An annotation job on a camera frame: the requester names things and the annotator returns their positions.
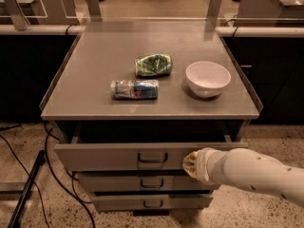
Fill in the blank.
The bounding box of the grey top drawer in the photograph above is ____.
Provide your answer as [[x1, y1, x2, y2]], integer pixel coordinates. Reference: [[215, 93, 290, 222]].
[[53, 123, 250, 173]]

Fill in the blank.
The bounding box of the grey drawer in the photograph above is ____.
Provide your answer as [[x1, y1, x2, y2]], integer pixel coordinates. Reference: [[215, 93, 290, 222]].
[[91, 192, 213, 212], [78, 171, 219, 192], [53, 123, 250, 173]]

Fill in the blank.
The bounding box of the grey middle drawer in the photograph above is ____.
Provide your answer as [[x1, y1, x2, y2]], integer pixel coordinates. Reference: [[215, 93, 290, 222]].
[[78, 171, 219, 192]]

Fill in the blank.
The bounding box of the grey drawer cabinet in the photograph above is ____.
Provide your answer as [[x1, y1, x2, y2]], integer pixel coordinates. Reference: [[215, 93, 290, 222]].
[[41, 21, 261, 212]]

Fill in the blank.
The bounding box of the grey bottom drawer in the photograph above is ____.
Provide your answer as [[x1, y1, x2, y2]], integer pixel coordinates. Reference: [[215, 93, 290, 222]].
[[91, 192, 213, 212]]

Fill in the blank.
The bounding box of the white ceramic bowl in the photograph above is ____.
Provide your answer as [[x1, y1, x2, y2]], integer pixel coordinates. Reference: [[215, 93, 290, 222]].
[[185, 61, 231, 98]]

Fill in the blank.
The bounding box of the blue clear snack bag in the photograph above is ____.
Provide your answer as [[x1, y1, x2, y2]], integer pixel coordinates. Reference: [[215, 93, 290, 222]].
[[111, 80, 159, 100]]

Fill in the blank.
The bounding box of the green snack bag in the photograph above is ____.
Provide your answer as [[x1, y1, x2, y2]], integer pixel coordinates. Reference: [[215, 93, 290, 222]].
[[135, 54, 173, 77]]

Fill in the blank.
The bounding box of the black metal bar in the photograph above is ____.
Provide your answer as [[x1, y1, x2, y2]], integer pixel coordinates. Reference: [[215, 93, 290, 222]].
[[8, 150, 45, 228]]

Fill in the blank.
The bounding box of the black top drawer handle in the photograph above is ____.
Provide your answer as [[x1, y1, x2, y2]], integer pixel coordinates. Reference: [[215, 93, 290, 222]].
[[137, 153, 168, 163]]

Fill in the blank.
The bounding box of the grey right post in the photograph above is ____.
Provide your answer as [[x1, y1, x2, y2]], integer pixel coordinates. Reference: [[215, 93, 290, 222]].
[[206, 0, 222, 27]]

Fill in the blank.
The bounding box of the grey post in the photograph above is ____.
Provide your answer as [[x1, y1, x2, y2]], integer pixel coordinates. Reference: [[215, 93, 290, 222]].
[[4, 0, 29, 31], [86, 0, 102, 22], [206, 0, 222, 27]]

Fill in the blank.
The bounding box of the grey middle post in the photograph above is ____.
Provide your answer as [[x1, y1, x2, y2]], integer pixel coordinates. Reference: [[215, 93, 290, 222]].
[[86, 0, 102, 22]]

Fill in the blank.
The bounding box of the black floor cable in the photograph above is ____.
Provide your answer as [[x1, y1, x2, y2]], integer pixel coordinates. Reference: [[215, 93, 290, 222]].
[[0, 123, 97, 228]]

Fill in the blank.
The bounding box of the white horizontal rail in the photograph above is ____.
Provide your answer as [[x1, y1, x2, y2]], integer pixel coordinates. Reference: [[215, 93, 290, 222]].
[[0, 25, 304, 38]]

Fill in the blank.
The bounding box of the grey left post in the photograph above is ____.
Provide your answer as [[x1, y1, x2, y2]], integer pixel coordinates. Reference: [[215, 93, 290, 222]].
[[4, 0, 29, 31]]

